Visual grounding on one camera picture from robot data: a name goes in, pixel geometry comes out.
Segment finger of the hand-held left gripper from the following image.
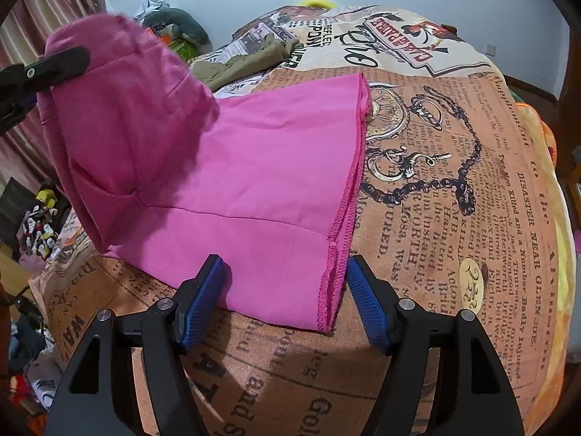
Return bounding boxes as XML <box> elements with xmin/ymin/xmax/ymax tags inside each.
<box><xmin>0</xmin><ymin>46</ymin><xmax>90</xmax><ymax>96</ymax></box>
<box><xmin>0</xmin><ymin>94</ymin><xmax>39</xmax><ymax>136</ymax></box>

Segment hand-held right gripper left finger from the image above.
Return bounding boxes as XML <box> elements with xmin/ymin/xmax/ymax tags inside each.
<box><xmin>45</xmin><ymin>254</ymin><xmax>228</xmax><ymax>436</ymax></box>

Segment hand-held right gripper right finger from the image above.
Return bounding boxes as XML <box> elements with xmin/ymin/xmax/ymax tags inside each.
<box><xmin>347</xmin><ymin>255</ymin><xmax>525</xmax><ymax>436</ymax></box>

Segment pink pants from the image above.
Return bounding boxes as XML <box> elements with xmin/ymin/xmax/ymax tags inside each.
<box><xmin>36</xmin><ymin>13</ymin><xmax>369</xmax><ymax>333</ymax></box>

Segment olive green pants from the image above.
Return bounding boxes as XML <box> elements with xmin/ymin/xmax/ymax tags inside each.
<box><xmin>193</xmin><ymin>33</ymin><xmax>304</xmax><ymax>89</ymax></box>

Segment newspaper printed blanket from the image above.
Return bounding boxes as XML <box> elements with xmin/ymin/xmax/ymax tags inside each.
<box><xmin>29</xmin><ymin>4</ymin><xmax>581</xmax><ymax>436</ymax></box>

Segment cartoon printed cloth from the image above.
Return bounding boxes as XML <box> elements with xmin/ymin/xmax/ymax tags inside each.
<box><xmin>18</xmin><ymin>182</ymin><xmax>69</xmax><ymax>264</ymax></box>

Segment orange box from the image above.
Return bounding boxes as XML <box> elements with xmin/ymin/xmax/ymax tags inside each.
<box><xmin>157</xmin><ymin>25</ymin><xmax>182</xmax><ymax>48</ymax></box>

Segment grey plush pillow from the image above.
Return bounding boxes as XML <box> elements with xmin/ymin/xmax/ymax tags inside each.
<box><xmin>144</xmin><ymin>7</ymin><xmax>210</xmax><ymax>46</ymax></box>

